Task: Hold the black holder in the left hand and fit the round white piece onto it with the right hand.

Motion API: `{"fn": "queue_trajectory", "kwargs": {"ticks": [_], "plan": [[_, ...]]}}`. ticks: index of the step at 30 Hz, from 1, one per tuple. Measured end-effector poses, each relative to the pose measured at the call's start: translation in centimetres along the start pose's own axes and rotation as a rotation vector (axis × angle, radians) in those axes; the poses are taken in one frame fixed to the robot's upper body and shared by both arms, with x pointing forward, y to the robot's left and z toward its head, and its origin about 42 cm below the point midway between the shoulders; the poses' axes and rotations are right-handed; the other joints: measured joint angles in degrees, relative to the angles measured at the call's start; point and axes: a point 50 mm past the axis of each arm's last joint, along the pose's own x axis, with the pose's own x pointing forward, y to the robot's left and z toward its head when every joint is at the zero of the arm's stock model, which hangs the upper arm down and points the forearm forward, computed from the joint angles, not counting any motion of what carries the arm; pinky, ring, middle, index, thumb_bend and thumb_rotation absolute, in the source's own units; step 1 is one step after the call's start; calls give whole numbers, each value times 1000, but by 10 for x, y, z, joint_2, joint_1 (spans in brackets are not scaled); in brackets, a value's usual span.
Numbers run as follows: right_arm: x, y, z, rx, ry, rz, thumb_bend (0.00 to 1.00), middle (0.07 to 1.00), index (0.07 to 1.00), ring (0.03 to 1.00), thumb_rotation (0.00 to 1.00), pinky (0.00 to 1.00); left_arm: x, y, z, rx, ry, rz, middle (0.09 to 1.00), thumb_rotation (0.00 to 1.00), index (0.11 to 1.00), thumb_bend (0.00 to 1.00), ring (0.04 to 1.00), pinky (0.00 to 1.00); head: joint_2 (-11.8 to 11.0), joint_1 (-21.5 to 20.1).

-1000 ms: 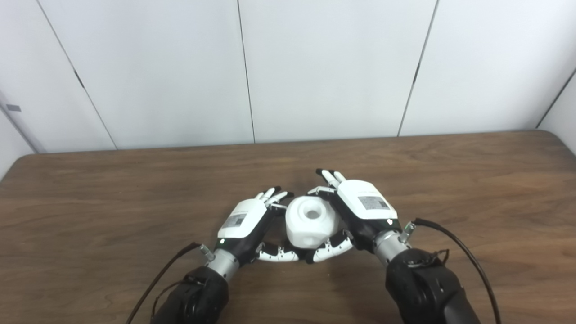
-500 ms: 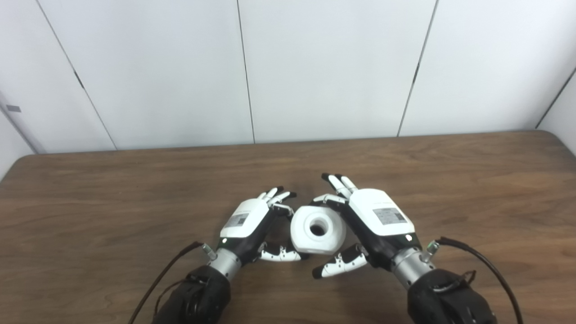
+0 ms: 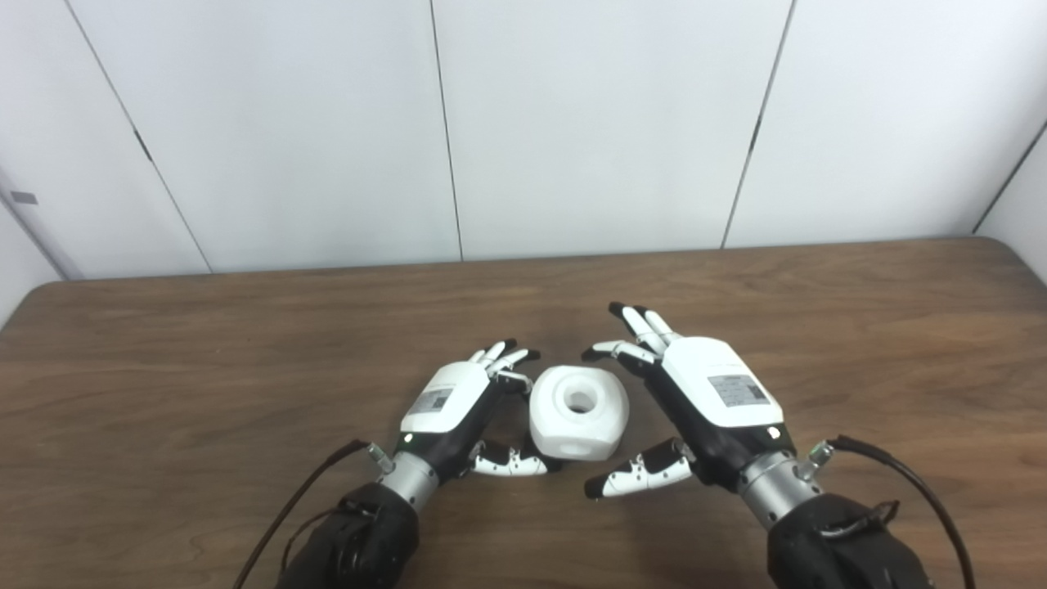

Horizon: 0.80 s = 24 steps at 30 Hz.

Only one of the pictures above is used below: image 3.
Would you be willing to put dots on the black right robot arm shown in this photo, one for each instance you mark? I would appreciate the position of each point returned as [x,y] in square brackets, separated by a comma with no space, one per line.
[826,540]

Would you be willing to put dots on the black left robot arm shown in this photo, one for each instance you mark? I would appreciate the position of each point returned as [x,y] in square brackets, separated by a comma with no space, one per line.
[360,532]

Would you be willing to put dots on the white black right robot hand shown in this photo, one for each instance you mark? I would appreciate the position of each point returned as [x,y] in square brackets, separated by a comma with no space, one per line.
[720,401]

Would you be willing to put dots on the round white plastic piece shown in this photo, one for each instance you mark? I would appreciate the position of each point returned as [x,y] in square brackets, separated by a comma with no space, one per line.
[581,413]

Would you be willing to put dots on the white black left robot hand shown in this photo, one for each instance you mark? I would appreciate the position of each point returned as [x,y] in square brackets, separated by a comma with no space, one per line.
[446,409]

